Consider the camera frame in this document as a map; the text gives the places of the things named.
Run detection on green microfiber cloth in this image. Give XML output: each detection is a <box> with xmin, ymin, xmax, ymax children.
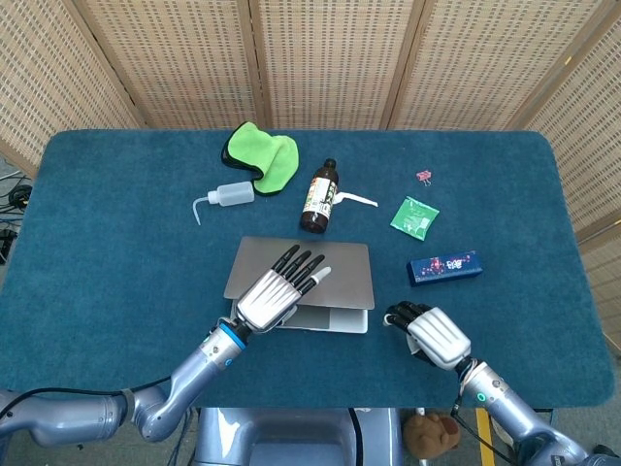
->
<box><xmin>221</xmin><ymin>120</ymin><xmax>301</xmax><ymax>197</ymax></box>

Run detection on white plastic spoon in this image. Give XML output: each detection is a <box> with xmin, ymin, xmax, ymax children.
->
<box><xmin>333</xmin><ymin>190</ymin><xmax>379</xmax><ymax>209</ymax></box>

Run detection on brown glass bottle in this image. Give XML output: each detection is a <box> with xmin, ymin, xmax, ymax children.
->
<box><xmin>299</xmin><ymin>157</ymin><xmax>340</xmax><ymax>235</ymax></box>

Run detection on green foil packet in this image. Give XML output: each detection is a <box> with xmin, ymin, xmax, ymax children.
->
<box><xmin>389</xmin><ymin>195</ymin><xmax>441</xmax><ymax>242</ymax></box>

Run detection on blue printed box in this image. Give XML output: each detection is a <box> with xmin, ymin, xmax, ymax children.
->
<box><xmin>406</xmin><ymin>250</ymin><xmax>484</xmax><ymax>287</ymax></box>

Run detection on black power adapter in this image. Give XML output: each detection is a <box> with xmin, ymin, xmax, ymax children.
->
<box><xmin>0</xmin><ymin>227</ymin><xmax>18</xmax><ymax>266</ymax></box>

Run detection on silver laptop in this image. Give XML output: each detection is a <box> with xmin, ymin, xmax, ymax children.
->
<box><xmin>222</xmin><ymin>236</ymin><xmax>376</xmax><ymax>335</ymax></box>

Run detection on blue hanging cables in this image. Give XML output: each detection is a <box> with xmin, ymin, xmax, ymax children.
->
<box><xmin>172</xmin><ymin>407</ymin><xmax>201</xmax><ymax>466</ymax></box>

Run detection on grey robot torso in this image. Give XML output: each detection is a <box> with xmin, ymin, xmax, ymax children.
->
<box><xmin>193</xmin><ymin>407</ymin><xmax>407</xmax><ymax>466</ymax></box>

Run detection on white plastic wash bottle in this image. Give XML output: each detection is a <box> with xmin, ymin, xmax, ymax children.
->
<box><xmin>191</xmin><ymin>179</ymin><xmax>256</xmax><ymax>227</ymax></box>

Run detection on brown plush toy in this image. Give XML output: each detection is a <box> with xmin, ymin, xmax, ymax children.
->
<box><xmin>402</xmin><ymin>411</ymin><xmax>462</xmax><ymax>460</ymax></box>

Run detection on black floor cables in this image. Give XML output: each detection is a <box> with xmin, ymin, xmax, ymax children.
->
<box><xmin>0</xmin><ymin>172</ymin><xmax>34</xmax><ymax>216</ymax></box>

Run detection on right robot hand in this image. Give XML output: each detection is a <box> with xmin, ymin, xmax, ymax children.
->
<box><xmin>382</xmin><ymin>300</ymin><xmax>473</xmax><ymax>373</ymax></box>

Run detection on blue table mat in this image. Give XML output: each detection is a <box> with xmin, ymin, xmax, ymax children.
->
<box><xmin>0</xmin><ymin>128</ymin><xmax>616</xmax><ymax>410</ymax></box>

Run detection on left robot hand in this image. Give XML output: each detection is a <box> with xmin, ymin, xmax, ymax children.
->
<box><xmin>231</xmin><ymin>244</ymin><xmax>333</xmax><ymax>335</ymax></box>

